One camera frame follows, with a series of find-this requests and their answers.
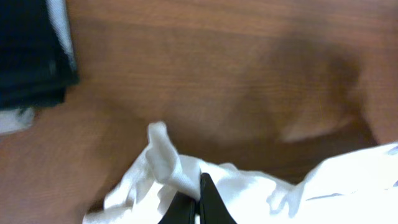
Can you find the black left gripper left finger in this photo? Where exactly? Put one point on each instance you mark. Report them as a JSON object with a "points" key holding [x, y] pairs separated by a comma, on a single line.
{"points": [[181, 210]]}

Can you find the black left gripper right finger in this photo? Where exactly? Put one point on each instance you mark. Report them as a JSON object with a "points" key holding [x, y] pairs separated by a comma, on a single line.
{"points": [[212, 210]]}

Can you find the white t-shirt with robot print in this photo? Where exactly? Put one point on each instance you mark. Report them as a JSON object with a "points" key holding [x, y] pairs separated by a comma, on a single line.
{"points": [[356, 187]]}

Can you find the beige folded garment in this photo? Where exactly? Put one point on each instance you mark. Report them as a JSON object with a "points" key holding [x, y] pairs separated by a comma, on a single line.
{"points": [[15, 119]]}

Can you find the black folded garment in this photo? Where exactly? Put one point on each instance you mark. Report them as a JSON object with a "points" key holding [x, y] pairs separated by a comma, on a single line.
{"points": [[31, 53]]}

